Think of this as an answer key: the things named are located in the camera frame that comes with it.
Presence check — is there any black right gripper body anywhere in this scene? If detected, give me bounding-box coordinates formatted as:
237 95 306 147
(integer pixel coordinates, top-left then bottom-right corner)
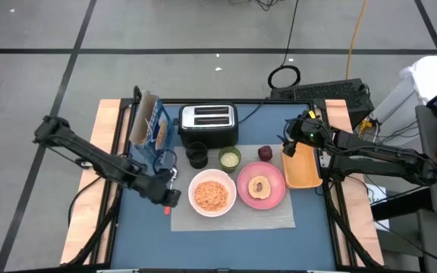
283 113 335 149

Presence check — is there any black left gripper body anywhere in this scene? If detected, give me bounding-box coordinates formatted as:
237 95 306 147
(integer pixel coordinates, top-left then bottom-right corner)
142 174 182 209

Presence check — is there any spoon with red handle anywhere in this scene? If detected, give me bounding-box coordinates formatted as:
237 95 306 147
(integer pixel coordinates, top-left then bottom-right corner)
163 166 179 216

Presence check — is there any red plum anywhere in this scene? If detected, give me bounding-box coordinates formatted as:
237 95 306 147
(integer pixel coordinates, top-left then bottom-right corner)
257 145 275 163

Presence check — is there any pink plate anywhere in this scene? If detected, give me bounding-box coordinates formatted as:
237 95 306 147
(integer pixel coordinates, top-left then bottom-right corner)
236 161 287 210

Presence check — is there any black cup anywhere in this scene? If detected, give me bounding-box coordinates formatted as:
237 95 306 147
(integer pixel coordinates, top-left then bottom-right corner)
185 141 209 170

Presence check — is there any toasted bagel half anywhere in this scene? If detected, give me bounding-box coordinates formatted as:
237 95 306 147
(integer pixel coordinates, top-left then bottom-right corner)
247 174 272 201

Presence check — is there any blue frosted flakes cereal box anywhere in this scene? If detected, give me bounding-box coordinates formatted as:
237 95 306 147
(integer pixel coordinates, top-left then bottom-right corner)
128 89 177 168

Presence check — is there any orange plastic tray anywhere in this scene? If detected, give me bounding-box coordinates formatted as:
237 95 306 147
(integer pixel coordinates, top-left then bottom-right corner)
280 140 324 190

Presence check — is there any white bowl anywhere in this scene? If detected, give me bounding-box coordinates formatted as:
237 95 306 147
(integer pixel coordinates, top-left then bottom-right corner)
187 168 238 218

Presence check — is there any wooden table side board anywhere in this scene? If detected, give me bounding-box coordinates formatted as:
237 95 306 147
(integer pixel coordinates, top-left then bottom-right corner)
315 99 385 266
59 99 132 265

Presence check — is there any black computer case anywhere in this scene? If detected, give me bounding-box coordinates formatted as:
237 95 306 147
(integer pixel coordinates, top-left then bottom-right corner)
269 77 376 128

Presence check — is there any orange cereal flakes heap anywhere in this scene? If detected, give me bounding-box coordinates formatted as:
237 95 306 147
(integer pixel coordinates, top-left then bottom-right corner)
193 180 230 212

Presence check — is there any green cup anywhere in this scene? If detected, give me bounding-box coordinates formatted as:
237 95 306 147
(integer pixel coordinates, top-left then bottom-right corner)
218 146 243 174

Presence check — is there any black and silver toaster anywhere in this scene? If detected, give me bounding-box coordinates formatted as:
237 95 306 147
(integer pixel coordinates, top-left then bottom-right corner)
176 102 241 149

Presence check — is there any beige woven placemat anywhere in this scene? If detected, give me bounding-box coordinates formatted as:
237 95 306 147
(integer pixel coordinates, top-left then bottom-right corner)
170 143 297 232

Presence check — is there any white paper sheet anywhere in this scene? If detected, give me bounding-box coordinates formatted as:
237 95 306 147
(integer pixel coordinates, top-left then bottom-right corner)
364 184 391 231

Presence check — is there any white trash bin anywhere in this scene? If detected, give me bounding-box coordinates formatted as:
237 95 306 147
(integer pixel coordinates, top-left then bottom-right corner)
369 55 437 147

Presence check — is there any black metal beam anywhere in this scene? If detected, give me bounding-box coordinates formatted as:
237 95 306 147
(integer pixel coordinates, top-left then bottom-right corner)
369 187 434 221

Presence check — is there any black table frame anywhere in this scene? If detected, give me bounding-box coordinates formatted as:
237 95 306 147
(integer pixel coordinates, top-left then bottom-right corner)
62 96 385 273

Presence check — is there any black toaster power cord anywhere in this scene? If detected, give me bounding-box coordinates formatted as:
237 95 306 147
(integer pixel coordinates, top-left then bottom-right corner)
237 96 272 124

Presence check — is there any black floor cable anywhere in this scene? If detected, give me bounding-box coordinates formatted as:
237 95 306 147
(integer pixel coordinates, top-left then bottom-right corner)
266 0 302 90

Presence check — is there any yellow floor cable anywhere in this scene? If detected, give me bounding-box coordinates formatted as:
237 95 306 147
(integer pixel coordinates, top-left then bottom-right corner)
345 0 368 80

